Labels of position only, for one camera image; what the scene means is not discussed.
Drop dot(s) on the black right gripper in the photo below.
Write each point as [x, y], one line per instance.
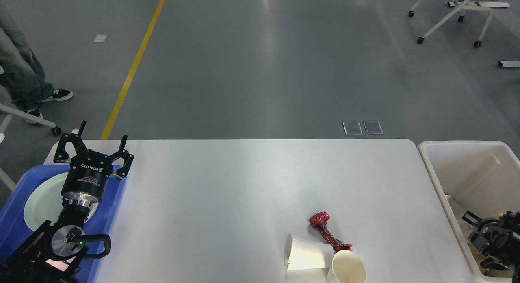
[498, 240]

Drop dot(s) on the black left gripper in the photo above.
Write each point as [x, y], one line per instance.
[87, 179]

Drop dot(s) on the brown paper sheet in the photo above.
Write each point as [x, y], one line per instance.
[488, 272]

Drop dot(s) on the aluminium foil tray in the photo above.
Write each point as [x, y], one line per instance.
[459, 211]

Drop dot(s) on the mint green plate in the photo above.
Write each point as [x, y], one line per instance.
[45, 202]

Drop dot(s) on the white paper cup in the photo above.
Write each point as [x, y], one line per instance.
[305, 254]
[346, 267]

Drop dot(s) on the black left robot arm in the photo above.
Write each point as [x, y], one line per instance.
[54, 251]

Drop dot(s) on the white chair leg left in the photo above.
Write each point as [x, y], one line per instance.
[9, 112]

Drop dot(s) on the beige plastic bin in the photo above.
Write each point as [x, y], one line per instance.
[481, 177]

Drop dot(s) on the person's leg and shoe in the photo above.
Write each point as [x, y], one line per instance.
[23, 77]

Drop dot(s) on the right floor socket cover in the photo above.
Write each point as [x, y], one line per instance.
[373, 128]

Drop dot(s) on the floor socket cover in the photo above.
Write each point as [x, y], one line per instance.
[353, 128]
[373, 128]

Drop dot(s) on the red foil wrapper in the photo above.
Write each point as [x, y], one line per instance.
[318, 221]

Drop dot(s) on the left floor socket cover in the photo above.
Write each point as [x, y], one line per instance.
[353, 128]

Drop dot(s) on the lying white paper cup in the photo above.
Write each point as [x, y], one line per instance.
[305, 254]

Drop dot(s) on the white metal bar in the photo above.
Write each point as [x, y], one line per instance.
[509, 64]

